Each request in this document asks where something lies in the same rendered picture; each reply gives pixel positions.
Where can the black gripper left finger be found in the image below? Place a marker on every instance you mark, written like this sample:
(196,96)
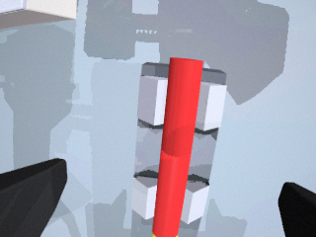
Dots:
(29,196)

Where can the red cylinder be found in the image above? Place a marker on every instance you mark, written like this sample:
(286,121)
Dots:
(177,140)

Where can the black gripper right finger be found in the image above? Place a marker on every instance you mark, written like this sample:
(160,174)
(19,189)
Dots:
(297,207)

